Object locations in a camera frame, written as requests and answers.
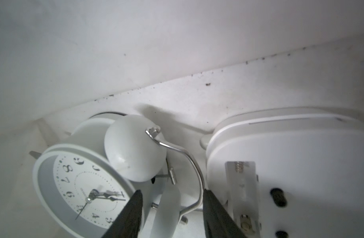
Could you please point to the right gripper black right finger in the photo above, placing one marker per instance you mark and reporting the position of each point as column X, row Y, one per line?
column 217, row 222

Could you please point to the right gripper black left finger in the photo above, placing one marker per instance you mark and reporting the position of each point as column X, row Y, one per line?
column 128, row 222

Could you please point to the white twin-bell alarm clock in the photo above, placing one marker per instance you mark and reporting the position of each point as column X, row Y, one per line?
column 86, row 180

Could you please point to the white rounded square clock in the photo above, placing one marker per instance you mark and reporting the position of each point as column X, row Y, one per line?
column 289, row 173

